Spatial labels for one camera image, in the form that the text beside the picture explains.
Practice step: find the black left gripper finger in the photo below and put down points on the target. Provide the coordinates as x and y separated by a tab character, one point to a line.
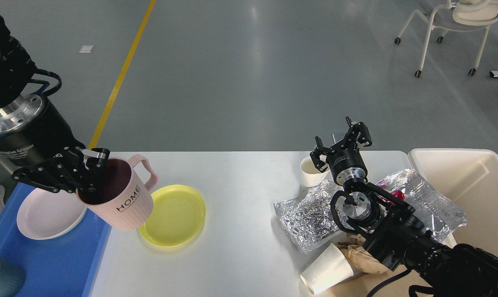
94	164
63	171

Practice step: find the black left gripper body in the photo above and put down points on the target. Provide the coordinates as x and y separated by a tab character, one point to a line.
32	131

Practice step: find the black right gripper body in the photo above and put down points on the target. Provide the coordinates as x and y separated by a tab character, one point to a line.
346	163

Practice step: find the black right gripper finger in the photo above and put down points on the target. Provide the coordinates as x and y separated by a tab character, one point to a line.
318	151
357	136

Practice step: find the pink HOME mug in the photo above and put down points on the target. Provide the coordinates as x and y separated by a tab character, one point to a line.
123	198

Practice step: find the yellow plastic plate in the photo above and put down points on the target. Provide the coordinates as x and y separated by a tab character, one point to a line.
178	215

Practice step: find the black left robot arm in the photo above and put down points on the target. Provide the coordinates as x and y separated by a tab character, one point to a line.
19	75

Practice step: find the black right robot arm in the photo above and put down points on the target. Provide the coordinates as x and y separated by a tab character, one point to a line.
394	235

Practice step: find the upright white paper cup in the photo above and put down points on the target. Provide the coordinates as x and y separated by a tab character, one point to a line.
310	175

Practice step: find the clear floor plate left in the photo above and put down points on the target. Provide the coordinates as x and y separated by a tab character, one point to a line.
338	138

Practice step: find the pink white plate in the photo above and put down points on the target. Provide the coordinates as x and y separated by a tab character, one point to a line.
44	215

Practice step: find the silver foil bag left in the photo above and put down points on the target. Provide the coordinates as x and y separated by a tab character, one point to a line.
307	218

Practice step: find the silver foil bag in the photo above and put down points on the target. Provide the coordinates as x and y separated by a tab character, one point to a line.
437	212
307	218

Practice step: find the crushed red soda can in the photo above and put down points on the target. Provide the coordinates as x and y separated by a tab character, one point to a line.
396	193

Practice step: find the blue plastic tray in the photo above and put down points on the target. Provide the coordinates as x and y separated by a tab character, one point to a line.
65	266

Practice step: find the crumpled brown paper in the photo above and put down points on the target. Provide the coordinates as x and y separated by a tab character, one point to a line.
355	253

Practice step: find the white floor marker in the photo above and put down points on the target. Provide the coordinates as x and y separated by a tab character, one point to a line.
86	49

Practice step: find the lying white paper cup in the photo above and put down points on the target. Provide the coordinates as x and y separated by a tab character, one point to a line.
330	268

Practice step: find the silver foil bag right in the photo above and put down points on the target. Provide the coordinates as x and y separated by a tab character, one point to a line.
437	212

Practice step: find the flat brown paper sheet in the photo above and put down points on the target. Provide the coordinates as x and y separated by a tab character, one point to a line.
360	284

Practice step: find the beige plastic bin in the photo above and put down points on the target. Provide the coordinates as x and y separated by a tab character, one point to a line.
469	178

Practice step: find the white office chair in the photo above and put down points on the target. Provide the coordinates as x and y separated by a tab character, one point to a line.
453	16

